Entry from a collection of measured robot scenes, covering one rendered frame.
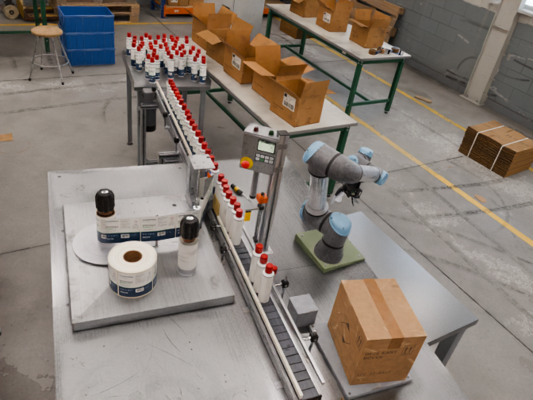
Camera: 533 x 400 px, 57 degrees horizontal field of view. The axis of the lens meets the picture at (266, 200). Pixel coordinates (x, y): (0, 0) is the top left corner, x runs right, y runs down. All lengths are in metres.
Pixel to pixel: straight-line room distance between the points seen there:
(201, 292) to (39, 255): 1.80
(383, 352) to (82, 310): 1.19
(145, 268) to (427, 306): 1.33
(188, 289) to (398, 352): 0.91
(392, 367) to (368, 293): 0.29
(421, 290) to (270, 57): 2.64
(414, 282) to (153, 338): 1.31
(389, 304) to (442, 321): 0.53
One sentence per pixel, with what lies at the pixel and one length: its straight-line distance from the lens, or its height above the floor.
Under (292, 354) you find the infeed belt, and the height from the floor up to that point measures 0.88.
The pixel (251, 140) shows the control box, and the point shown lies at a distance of 2.17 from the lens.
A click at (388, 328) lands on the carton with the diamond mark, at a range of 1.90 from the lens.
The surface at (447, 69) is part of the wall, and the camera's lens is 8.33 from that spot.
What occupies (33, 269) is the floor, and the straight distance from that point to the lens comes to 3.66.
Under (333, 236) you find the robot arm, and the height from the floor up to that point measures 1.02.
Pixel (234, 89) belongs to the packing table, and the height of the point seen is 0.78.
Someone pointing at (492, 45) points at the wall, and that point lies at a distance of 7.81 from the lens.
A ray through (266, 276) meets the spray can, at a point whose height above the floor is 1.04.
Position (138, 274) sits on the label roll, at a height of 1.01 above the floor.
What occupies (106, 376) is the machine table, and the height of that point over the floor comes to 0.83.
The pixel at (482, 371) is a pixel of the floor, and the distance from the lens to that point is 3.58.
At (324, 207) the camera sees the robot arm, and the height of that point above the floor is 1.12.
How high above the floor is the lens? 2.45
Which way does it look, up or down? 34 degrees down
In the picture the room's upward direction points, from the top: 10 degrees clockwise
